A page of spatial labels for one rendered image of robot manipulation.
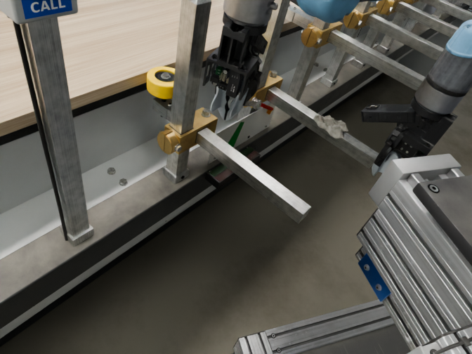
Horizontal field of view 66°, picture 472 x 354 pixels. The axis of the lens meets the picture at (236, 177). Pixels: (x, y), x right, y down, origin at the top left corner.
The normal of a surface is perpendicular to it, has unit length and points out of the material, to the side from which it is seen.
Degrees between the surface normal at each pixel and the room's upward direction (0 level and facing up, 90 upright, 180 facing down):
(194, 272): 0
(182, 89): 90
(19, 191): 90
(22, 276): 0
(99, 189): 0
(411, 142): 90
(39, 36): 90
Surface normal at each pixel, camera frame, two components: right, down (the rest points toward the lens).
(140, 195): 0.20, -0.67
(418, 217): -0.93, 0.10
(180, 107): -0.65, 0.46
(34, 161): 0.73, 0.59
